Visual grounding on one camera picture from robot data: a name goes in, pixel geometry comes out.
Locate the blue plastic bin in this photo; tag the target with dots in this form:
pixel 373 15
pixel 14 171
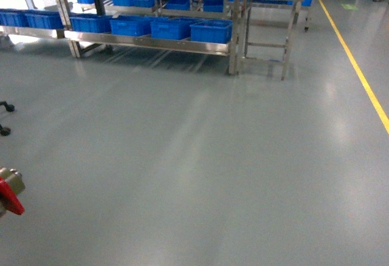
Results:
pixel 90 23
pixel 212 31
pixel 174 29
pixel 131 25

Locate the stainless steel shelf rack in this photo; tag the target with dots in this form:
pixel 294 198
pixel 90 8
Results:
pixel 146 35

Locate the small stainless steel table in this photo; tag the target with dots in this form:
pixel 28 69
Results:
pixel 266 33

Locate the black caster wheel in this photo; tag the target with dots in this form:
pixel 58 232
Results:
pixel 5 131
pixel 8 107

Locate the red and beige robot part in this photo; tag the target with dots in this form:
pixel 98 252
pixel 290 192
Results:
pixel 11 186

